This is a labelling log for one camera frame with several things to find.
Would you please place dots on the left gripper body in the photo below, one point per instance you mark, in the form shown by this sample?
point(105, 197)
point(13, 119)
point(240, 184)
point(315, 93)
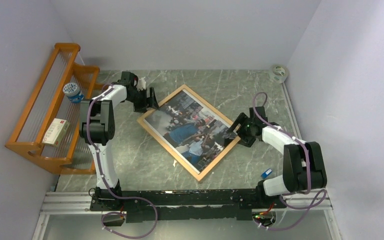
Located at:
point(139, 97)

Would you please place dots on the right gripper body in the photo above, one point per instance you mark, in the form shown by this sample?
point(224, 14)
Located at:
point(247, 138)

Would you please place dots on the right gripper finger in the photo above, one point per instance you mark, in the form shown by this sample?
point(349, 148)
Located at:
point(229, 135)
point(240, 120)

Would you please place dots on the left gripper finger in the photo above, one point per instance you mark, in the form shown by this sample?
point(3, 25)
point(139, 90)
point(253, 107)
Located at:
point(141, 109)
point(152, 99)

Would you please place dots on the light wooden picture frame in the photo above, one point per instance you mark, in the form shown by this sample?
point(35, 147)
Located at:
point(165, 145)

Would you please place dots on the printed photo of people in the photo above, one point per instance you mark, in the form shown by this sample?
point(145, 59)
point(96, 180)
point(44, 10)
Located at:
point(188, 129)

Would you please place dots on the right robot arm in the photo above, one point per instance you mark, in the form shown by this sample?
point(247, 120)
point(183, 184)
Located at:
point(303, 163)

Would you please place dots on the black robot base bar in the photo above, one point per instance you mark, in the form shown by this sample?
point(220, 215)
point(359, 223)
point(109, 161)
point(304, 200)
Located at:
point(163, 205)

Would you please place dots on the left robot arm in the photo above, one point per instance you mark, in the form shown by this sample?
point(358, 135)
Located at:
point(96, 125)

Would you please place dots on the small blue clip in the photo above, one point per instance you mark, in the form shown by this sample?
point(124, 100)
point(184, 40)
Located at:
point(266, 173)

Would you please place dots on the blue white round can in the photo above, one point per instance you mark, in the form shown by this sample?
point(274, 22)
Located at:
point(73, 92)

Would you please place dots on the small white green box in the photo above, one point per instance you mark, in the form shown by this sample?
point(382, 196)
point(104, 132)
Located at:
point(56, 132)

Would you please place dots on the orange wooden rack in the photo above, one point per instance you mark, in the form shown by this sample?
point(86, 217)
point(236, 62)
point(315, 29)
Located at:
point(48, 102)

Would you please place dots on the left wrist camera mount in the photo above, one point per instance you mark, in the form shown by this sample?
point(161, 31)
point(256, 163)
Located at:
point(141, 84)

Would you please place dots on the aluminium rail frame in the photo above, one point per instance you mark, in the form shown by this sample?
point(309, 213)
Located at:
point(266, 220)

